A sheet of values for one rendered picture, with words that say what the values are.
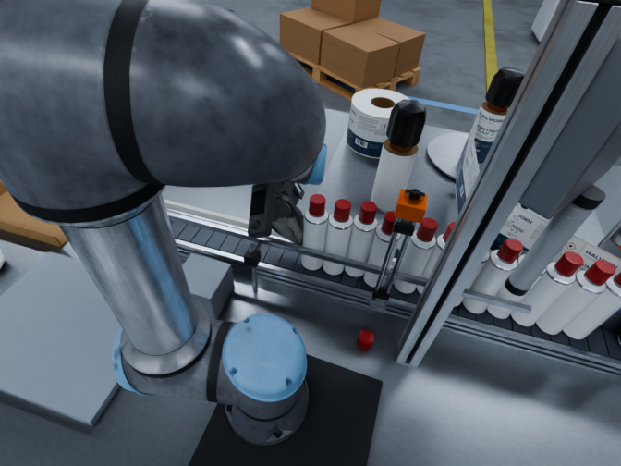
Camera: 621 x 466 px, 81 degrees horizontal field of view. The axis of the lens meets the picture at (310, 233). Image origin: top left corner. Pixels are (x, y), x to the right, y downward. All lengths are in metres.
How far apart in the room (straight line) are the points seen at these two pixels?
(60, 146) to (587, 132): 0.44
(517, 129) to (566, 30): 0.09
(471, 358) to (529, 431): 0.16
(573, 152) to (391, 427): 0.56
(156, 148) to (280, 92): 0.08
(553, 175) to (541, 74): 0.11
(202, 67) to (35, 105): 0.09
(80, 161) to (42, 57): 0.06
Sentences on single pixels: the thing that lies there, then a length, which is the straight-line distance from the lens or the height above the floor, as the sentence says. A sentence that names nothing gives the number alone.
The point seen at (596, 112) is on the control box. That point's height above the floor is 1.41.
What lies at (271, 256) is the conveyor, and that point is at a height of 0.88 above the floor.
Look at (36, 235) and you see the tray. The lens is 1.17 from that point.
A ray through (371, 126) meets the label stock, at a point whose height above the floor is 0.99.
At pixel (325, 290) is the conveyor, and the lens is 0.88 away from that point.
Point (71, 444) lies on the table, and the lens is 0.85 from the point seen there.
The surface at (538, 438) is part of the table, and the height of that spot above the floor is 0.83.
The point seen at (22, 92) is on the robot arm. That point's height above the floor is 1.47.
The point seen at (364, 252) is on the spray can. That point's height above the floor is 0.97.
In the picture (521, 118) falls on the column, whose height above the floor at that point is 1.39.
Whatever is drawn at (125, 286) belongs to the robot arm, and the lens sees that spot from 0.39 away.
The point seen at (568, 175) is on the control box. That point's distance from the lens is 0.48.
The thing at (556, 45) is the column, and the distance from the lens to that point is 0.42.
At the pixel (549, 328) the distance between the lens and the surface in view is 0.94.
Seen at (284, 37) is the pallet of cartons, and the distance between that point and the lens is 4.21.
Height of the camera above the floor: 1.57
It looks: 46 degrees down
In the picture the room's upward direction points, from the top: 4 degrees clockwise
